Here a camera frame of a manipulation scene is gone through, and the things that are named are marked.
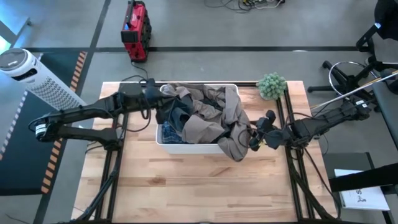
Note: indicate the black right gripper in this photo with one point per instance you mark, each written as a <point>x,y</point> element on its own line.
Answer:
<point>278,138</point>

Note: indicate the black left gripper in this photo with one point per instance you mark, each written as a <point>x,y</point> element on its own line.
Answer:
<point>155,95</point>

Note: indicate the dark green garment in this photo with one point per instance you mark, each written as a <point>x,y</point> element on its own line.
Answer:
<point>175,113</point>

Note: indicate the blue plaid shirt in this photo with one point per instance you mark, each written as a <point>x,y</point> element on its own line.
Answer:
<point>171,135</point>

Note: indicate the khaki grey garment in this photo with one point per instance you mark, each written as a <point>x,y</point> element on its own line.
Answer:
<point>205,124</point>

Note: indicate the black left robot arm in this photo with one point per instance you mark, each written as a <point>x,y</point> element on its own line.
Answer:
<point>93,107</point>

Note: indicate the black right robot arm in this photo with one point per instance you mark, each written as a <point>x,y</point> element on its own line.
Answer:
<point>320,124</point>

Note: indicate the green ball plant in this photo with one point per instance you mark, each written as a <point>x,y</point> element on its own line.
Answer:
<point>272,85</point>

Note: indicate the white perforated panel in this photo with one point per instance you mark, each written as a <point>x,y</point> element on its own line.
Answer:
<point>186,148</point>

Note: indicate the red black portable box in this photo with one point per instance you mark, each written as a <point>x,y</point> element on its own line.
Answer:
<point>136,31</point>

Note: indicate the dark grey flat box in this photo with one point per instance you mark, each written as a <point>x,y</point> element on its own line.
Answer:
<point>345,161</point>

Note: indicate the black office chair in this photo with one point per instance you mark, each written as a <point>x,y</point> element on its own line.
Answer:
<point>345,81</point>

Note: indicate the black flat bar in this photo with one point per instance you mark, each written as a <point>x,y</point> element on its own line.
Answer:
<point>363,180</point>

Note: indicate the white tower fan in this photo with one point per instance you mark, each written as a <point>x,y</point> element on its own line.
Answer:
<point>37,81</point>

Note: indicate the white paper sheet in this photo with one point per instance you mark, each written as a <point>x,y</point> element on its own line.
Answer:
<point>363,199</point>

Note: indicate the dark grey padded seat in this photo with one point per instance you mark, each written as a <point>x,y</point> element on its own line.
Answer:
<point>388,109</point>

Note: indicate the black floor mat orange stripes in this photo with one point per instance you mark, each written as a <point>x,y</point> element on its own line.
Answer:
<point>21,155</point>

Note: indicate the black table frame rail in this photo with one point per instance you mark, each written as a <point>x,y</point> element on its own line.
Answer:
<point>295,174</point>
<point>107,180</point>

